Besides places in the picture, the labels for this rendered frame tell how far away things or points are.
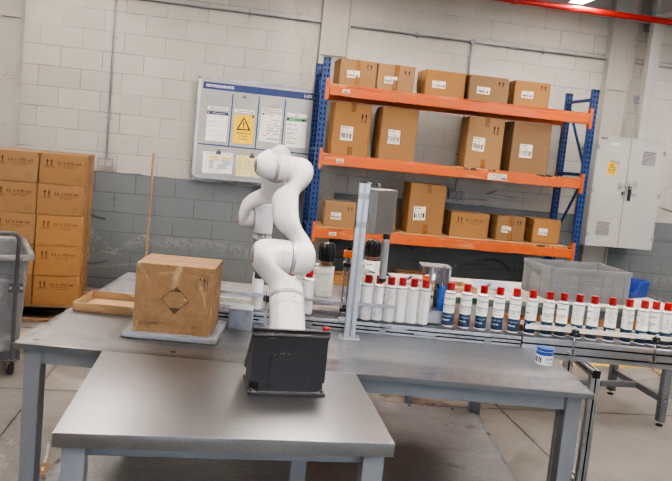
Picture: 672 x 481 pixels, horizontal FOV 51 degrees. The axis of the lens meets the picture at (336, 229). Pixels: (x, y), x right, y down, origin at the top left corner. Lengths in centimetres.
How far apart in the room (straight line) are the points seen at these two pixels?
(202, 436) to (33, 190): 442
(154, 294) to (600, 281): 311
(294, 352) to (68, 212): 412
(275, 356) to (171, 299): 69
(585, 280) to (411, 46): 377
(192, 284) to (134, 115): 487
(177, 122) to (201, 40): 87
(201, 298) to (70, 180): 349
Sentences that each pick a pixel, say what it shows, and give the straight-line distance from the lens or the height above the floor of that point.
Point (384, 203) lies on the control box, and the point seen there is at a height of 142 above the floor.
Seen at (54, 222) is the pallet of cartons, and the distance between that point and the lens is 618.
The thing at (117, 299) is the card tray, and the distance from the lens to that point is 344.
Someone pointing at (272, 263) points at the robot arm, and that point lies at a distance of 244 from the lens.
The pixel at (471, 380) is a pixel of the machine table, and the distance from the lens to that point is 269.
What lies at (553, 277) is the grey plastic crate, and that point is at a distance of 478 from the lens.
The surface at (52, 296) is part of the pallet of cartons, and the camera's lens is 628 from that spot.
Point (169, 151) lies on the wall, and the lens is 748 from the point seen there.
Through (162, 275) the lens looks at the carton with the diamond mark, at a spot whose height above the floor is 108.
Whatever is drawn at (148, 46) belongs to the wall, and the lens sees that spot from 756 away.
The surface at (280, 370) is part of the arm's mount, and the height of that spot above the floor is 91.
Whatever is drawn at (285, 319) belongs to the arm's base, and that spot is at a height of 105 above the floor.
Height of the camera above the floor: 160
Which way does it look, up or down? 6 degrees down
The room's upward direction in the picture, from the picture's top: 6 degrees clockwise
